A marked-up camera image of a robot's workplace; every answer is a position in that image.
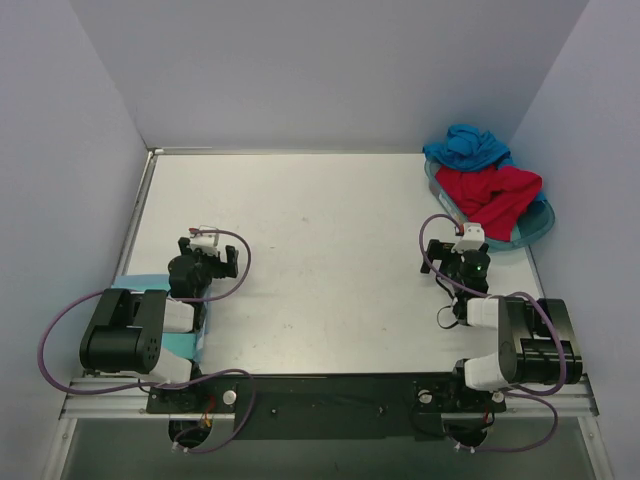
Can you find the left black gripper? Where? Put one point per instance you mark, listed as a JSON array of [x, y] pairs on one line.
[[216, 263]]

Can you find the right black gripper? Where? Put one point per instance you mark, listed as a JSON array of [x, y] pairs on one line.
[[441, 257]]

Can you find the red polo shirt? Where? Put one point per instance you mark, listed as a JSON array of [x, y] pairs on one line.
[[494, 198]]

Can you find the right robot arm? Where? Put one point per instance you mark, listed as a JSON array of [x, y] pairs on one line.
[[534, 340]]

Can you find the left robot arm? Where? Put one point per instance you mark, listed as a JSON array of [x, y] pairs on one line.
[[129, 329]]

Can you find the teal plastic basket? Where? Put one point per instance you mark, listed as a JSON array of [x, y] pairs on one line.
[[532, 225]]

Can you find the folded light blue shirt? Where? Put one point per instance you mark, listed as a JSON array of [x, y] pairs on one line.
[[186, 345]]

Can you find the blue t shirt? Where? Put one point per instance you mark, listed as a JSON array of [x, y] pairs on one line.
[[467, 149]]

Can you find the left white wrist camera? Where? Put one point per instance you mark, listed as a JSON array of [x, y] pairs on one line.
[[204, 239]]

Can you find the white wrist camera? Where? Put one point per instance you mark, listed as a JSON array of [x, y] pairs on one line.
[[470, 237], [204, 239]]

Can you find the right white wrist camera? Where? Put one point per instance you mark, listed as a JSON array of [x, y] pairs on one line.
[[470, 237]]

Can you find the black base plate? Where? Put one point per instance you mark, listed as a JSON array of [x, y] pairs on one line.
[[425, 406]]

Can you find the aluminium front rail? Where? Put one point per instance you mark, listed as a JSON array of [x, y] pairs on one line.
[[571, 401]]

